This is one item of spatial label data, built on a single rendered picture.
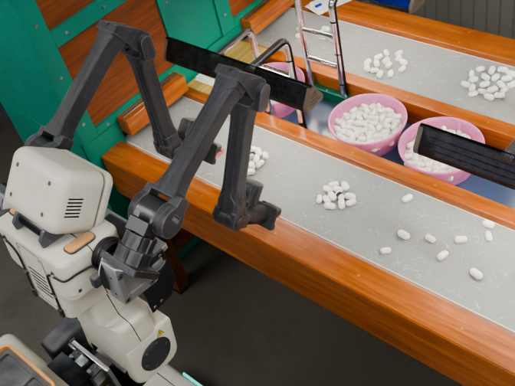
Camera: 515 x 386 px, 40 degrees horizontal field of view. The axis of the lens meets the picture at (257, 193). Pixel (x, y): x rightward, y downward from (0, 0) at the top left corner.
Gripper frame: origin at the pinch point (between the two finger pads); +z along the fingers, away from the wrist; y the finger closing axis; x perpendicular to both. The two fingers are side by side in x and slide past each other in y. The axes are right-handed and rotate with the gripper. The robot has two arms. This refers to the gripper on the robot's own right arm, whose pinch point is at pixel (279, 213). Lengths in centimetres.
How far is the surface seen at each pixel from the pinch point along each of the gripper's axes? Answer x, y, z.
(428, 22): -70, 16, 86
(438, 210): -14.6, -35.8, 26.9
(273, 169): -7.0, 19.7, 19.4
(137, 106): -11, 76, 6
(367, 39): -58, 33, 76
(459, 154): -35, -47, -2
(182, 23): -43, 80, 22
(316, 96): -35.9, 1.1, 1.8
